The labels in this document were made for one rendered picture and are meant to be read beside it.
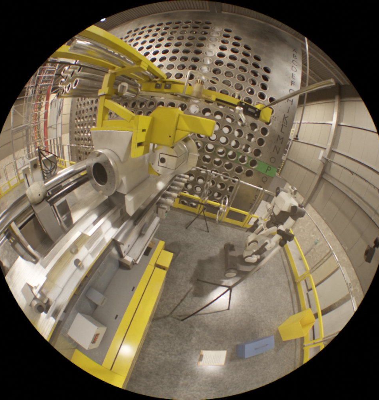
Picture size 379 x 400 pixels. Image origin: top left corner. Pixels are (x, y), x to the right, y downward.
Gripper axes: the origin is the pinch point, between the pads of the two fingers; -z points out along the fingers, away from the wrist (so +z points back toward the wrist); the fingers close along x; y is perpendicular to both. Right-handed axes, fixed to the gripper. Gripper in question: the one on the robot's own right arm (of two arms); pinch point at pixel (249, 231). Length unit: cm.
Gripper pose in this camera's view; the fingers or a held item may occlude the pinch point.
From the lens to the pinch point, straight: 199.0
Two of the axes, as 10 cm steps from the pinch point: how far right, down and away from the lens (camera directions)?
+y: -1.7, 5.1, -8.5
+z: 4.0, -7.5, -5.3
